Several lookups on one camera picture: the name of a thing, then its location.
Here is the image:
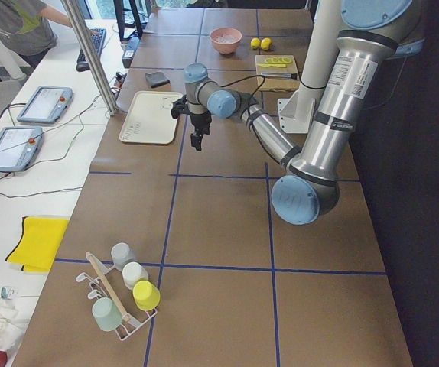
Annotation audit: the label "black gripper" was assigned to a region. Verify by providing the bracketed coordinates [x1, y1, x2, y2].
[189, 111, 211, 151]

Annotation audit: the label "clear ice cubes pile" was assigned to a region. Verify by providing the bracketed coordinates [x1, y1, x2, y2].
[213, 33, 238, 44]

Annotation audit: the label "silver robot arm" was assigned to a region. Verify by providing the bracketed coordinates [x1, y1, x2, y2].
[171, 1, 427, 225]

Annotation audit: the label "grey upturned cup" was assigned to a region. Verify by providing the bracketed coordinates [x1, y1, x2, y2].
[111, 242, 138, 271]

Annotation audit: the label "white upturned cup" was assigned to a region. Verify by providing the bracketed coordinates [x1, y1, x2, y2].
[122, 261, 149, 291]

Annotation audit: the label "yellow upturned cup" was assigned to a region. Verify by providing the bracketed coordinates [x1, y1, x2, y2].
[132, 280, 161, 311]

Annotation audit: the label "mint green upturned cup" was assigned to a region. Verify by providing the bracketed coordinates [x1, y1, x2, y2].
[92, 297, 122, 332]

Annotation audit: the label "cream bear serving tray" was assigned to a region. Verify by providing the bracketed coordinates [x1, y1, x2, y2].
[119, 91, 183, 145]

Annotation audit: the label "grey folded cloth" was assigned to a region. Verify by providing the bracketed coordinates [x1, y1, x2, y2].
[145, 71, 170, 89]

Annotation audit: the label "pink bowl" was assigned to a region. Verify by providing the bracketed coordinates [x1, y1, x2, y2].
[210, 28, 242, 55]

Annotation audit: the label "wooden cutting board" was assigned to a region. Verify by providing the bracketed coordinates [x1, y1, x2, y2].
[255, 54, 300, 92]

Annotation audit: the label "yellow plastic knife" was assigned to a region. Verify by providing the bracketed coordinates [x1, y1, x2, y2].
[256, 63, 287, 69]

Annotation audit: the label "lemon slices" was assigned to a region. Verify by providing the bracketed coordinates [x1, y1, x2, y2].
[265, 57, 293, 67]

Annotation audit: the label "yellow lemon left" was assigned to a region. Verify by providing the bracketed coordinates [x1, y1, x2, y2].
[260, 37, 272, 51]

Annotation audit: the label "black keyboard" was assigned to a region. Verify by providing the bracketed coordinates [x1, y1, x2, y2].
[76, 28, 106, 72]

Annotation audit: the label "far teach pendant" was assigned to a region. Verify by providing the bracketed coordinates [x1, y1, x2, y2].
[17, 86, 73, 124]

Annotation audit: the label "teach pendant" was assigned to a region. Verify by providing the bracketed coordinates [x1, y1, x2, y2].
[17, 86, 73, 124]
[0, 126, 43, 173]

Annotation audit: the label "near teach pendant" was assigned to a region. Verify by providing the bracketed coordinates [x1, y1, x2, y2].
[0, 126, 43, 173]

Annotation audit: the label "yellow cloth on desk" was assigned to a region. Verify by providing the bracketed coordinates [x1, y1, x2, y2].
[5, 216, 69, 273]

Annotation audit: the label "person at desk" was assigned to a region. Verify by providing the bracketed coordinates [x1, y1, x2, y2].
[0, 0, 100, 70]

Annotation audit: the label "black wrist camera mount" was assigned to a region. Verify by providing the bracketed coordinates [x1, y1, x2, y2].
[171, 95, 190, 119]

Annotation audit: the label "steel handled knife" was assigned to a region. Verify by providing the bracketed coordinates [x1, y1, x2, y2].
[261, 72, 298, 80]

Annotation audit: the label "aluminium frame post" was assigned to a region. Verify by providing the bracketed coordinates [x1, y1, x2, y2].
[61, 0, 119, 116]

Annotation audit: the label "white camera mast pole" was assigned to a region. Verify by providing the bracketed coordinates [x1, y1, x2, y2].
[278, 0, 343, 134]

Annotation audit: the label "white wire cup rack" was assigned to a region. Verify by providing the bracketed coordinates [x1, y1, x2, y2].
[75, 252, 158, 342]

